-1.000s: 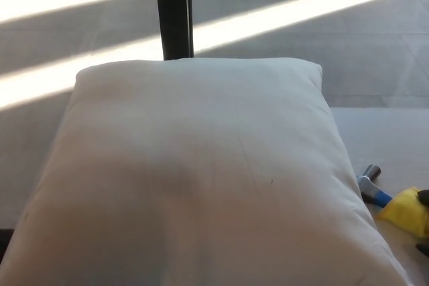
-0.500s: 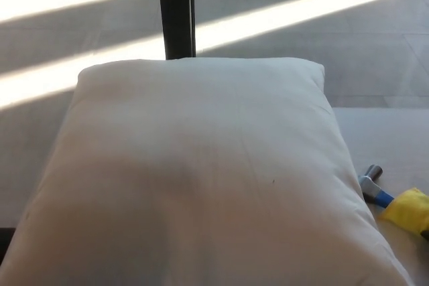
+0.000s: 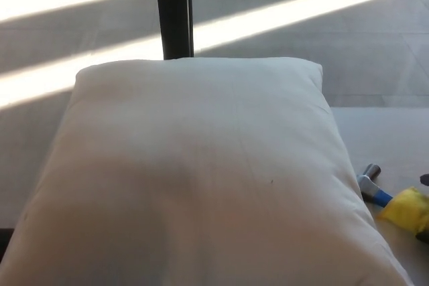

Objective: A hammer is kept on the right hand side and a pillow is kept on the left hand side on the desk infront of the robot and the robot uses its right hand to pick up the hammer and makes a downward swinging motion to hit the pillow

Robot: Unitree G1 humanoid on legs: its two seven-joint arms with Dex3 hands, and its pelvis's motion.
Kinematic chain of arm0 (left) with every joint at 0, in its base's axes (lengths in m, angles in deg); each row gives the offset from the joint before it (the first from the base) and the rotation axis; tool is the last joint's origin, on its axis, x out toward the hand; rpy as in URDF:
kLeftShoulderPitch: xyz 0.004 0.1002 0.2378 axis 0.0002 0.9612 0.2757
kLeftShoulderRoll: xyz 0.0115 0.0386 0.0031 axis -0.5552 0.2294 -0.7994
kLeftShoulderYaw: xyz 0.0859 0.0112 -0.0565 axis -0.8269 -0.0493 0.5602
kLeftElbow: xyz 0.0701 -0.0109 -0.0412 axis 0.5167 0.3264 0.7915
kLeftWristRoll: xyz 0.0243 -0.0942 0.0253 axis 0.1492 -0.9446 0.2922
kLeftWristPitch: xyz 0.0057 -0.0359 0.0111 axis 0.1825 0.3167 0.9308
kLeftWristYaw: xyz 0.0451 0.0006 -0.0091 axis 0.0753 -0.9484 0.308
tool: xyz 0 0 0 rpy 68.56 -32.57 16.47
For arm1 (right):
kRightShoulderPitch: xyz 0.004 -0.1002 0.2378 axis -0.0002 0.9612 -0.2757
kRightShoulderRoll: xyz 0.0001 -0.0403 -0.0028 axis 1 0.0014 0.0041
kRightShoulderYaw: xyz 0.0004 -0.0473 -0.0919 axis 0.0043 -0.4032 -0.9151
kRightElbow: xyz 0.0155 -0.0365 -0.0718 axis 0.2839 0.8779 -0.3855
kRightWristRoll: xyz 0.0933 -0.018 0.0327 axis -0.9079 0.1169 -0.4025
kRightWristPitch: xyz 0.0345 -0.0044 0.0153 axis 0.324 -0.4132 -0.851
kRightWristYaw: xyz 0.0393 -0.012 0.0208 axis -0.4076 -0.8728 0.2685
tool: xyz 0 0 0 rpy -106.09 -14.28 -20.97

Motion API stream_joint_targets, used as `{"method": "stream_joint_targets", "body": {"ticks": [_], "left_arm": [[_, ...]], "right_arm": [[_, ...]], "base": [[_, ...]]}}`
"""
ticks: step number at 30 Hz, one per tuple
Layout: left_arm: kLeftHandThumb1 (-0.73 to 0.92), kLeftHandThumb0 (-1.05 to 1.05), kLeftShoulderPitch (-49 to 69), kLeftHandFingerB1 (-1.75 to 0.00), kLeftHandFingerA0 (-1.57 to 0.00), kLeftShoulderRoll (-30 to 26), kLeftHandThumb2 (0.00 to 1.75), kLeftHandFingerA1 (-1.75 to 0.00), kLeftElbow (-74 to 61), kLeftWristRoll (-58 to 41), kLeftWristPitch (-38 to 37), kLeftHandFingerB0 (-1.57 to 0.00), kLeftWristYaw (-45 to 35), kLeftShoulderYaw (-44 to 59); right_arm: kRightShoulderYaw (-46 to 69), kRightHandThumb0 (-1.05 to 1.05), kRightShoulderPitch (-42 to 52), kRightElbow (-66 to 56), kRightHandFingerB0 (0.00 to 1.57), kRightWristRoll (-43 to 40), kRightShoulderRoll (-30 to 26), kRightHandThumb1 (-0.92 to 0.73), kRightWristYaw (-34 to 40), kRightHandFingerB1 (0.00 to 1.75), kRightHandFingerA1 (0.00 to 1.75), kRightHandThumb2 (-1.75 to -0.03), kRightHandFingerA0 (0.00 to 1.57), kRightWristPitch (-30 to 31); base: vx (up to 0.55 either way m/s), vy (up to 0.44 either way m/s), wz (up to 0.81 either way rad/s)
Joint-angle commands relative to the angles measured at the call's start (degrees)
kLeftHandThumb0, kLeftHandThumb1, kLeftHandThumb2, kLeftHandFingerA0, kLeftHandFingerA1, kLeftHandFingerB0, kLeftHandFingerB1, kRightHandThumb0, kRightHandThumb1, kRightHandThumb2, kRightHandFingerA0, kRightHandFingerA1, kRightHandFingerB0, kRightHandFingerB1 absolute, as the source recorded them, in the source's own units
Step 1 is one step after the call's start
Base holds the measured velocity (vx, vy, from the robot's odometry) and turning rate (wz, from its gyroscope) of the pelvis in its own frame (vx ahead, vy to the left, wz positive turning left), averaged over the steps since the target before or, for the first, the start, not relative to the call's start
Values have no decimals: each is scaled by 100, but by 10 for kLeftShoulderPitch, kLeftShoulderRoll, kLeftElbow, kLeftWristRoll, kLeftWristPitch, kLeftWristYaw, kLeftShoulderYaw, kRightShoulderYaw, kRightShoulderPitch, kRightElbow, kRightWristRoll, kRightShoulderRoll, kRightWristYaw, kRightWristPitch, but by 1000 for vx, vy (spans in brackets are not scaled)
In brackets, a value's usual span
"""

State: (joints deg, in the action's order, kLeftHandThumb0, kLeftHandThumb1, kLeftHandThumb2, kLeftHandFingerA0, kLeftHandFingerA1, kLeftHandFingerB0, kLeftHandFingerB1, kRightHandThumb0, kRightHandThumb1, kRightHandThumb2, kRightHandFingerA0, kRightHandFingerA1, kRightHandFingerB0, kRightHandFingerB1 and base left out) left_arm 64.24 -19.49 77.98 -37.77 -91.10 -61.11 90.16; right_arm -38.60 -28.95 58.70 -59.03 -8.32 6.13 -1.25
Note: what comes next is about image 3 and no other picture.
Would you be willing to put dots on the yellow cloth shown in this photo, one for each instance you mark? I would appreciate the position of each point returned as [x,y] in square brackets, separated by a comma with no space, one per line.
[403,210]

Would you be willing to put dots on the white pillow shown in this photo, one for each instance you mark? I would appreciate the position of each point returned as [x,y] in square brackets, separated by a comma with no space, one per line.
[201,165]

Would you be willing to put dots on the black pillar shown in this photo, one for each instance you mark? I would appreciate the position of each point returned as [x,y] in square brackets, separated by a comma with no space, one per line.
[174,11]

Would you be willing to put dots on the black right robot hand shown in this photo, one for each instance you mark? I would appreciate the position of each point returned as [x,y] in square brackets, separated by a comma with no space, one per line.
[425,179]

